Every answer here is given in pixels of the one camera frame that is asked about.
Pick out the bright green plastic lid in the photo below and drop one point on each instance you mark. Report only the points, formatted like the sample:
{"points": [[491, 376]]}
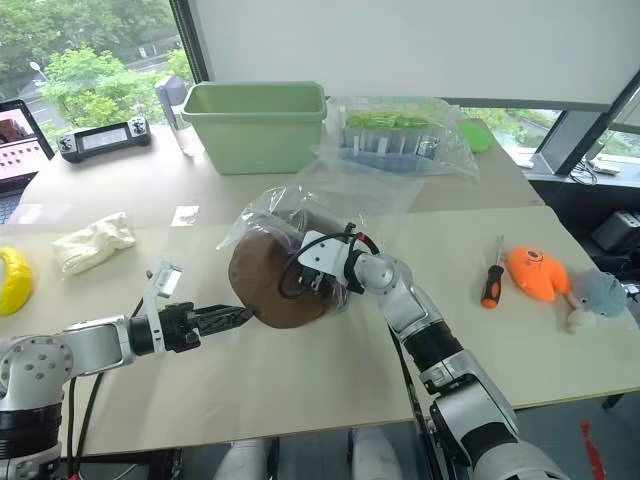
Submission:
{"points": [[476, 136]]}

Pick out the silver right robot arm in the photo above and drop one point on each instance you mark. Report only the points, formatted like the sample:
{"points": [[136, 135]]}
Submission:
{"points": [[440, 350]]}

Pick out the white cloth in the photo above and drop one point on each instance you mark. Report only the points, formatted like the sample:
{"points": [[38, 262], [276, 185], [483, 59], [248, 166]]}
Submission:
{"points": [[92, 245]]}

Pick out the grey plush toy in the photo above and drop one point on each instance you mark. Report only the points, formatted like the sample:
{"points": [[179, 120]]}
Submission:
{"points": [[600, 297]]}

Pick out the grey box device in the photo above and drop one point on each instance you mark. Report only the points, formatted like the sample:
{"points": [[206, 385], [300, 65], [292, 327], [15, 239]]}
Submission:
{"points": [[617, 230]]}

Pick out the plastic bag with blue tray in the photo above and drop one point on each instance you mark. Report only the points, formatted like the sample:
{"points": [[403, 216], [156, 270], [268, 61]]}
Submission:
{"points": [[400, 145]]}

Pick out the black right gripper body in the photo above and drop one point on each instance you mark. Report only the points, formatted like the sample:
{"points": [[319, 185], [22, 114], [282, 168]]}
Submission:
{"points": [[316, 281]]}

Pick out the white roller blind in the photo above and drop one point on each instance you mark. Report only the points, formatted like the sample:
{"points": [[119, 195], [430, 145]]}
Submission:
{"points": [[400, 45]]}

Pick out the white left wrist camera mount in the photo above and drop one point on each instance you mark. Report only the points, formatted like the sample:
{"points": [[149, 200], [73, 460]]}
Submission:
{"points": [[165, 282]]}

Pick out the orange plush toy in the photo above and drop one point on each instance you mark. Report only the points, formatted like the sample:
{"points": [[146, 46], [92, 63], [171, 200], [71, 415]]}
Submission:
{"points": [[535, 272]]}

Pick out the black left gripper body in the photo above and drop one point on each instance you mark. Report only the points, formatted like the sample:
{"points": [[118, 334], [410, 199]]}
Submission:
{"points": [[180, 327]]}

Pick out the black window frame post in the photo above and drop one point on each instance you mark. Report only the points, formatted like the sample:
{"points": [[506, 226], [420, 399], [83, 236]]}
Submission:
{"points": [[187, 40]]}

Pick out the black handheld controller with screen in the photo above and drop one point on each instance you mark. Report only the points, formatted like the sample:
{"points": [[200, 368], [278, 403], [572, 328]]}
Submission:
{"points": [[102, 141]]}

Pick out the green plastic bin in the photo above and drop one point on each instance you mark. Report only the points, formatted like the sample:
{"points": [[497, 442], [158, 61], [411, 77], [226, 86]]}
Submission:
{"points": [[250, 135]]}

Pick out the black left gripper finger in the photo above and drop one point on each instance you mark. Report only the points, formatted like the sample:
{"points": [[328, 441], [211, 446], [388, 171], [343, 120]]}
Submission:
{"points": [[222, 314], [220, 326]]}

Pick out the brown round object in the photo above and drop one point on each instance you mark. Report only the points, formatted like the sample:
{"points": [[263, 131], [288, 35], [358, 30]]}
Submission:
{"points": [[265, 285]]}

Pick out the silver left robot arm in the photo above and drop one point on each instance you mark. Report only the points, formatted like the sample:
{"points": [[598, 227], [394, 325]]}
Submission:
{"points": [[75, 345]]}

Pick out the clear plastic bag with items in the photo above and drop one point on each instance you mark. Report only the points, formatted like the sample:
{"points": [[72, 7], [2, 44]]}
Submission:
{"points": [[380, 200]]}

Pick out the open laptop computer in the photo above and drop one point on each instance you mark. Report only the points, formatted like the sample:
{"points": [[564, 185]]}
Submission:
{"points": [[17, 150]]}

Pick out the black slanted frame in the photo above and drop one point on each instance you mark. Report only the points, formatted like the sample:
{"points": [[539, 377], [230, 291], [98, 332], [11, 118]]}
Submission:
{"points": [[575, 140]]}

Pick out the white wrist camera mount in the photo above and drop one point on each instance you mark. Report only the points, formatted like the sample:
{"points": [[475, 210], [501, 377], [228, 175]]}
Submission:
{"points": [[322, 252], [165, 282]]}

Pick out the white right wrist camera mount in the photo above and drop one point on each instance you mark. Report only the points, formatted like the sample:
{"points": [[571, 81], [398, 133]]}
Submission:
{"points": [[322, 252]]}

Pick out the yellow toy banana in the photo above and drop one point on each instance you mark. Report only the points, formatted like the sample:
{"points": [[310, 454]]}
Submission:
{"points": [[15, 285]]}

